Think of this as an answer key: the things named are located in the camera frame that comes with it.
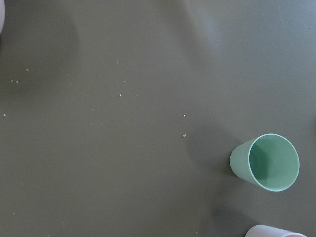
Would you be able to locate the green plastic cup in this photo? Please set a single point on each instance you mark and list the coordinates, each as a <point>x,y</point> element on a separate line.
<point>269,161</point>

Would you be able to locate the pink plastic cup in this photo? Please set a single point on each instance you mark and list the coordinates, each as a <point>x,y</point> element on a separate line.
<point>268,231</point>

